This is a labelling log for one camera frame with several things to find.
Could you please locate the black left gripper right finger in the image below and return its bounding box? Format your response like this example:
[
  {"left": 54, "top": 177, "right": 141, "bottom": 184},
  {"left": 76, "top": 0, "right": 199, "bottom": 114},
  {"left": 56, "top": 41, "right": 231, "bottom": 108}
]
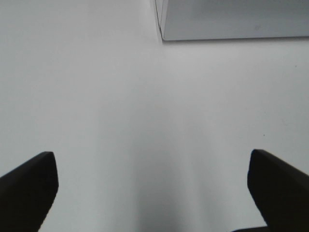
[{"left": 247, "top": 149, "right": 309, "bottom": 232}]

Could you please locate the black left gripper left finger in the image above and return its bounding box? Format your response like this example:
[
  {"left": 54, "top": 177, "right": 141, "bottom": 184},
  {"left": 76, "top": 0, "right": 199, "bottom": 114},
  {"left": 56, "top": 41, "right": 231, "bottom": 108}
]
[{"left": 0, "top": 151, "right": 59, "bottom": 232}]

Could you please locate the white microwave door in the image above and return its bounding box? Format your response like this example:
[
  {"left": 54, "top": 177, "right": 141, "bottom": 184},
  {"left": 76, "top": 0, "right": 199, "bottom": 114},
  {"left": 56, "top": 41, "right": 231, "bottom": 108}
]
[{"left": 165, "top": 0, "right": 309, "bottom": 41}]

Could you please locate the white microwave oven body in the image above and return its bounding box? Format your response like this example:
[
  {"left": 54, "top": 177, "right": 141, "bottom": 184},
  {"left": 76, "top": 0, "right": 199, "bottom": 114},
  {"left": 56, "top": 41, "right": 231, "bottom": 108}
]
[{"left": 154, "top": 0, "right": 169, "bottom": 41}]

